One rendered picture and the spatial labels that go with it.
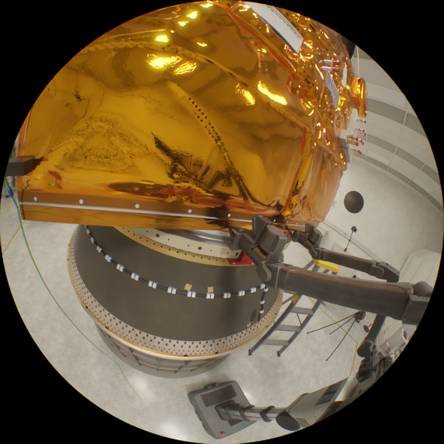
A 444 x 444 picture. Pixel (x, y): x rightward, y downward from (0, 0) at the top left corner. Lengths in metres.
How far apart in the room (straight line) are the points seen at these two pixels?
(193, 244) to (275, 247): 0.27
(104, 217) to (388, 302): 0.62
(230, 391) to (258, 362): 0.74
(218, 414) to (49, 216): 1.85
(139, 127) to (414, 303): 0.54
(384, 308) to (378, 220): 7.73
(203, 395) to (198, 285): 1.39
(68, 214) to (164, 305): 0.49
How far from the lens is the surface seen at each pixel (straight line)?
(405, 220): 8.44
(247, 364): 2.31
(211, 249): 0.52
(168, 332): 0.75
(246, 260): 0.60
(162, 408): 2.00
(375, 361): 0.94
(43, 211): 0.48
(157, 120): 0.32
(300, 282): 0.35
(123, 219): 0.42
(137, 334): 0.81
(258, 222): 0.43
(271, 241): 0.40
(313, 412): 0.80
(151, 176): 0.33
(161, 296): 0.65
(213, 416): 1.83
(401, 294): 0.31
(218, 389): 1.82
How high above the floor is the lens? 1.98
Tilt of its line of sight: 21 degrees down
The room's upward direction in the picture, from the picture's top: 22 degrees clockwise
